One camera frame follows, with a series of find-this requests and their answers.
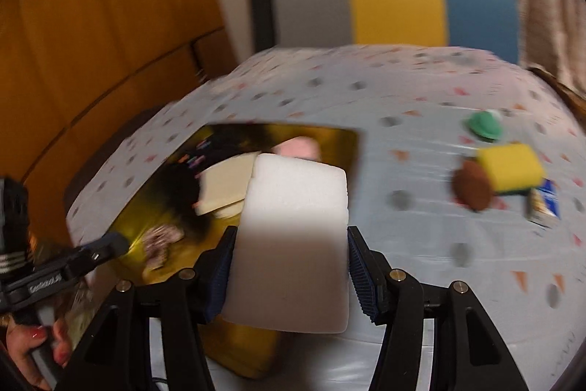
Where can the gold metal tin box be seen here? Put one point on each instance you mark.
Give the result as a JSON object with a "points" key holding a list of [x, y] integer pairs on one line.
{"points": [[242, 345]]}

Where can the white patterned tablecloth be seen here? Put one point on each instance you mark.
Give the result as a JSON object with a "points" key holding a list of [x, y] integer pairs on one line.
{"points": [[412, 143]]}

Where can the green round lid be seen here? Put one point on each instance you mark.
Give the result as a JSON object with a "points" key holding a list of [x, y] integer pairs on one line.
{"points": [[484, 126]]}

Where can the black upright post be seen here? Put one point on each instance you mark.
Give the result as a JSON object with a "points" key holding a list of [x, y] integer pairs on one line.
{"points": [[263, 11]]}

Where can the grey yellow blue chair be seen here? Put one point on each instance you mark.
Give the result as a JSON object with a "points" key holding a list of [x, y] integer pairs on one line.
{"points": [[393, 6]]}

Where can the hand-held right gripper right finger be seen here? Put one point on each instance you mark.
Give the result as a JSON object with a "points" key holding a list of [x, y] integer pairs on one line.
{"points": [[364, 276]]}

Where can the patterned scrunchie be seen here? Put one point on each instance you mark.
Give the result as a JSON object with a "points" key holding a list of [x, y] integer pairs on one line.
{"points": [[160, 242]]}

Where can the pink soft puff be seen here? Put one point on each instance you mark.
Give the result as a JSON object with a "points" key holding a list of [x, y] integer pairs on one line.
{"points": [[300, 148]]}

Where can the black scrunchie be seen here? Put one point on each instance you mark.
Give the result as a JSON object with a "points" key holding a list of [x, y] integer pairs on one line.
{"points": [[181, 194]]}

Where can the person's left hand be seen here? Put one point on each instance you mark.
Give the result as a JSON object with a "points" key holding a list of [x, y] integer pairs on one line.
{"points": [[23, 340]]}

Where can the wooden cabinet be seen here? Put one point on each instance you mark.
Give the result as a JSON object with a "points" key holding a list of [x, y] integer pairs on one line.
{"points": [[91, 29]]}

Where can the white foam block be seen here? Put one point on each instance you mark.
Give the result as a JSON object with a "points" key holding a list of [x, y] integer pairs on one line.
{"points": [[288, 244]]}

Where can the brown round disc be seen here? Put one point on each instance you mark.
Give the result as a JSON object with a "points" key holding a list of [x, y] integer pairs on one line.
{"points": [[474, 187]]}

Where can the cream rectangular block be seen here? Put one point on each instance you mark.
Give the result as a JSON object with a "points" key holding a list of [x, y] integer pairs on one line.
{"points": [[224, 185]]}

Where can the yellow sponge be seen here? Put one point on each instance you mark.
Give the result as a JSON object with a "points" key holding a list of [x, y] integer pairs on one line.
{"points": [[512, 166]]}

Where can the blue packet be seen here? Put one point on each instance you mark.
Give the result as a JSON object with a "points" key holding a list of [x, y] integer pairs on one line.
{"points": [[547, 201]]}

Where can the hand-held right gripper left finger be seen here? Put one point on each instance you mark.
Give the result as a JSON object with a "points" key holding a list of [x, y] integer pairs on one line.
{"points": [[219, 276]]}

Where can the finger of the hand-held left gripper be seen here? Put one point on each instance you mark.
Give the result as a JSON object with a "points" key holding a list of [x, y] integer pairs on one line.
{"points": [[107, 246]]}

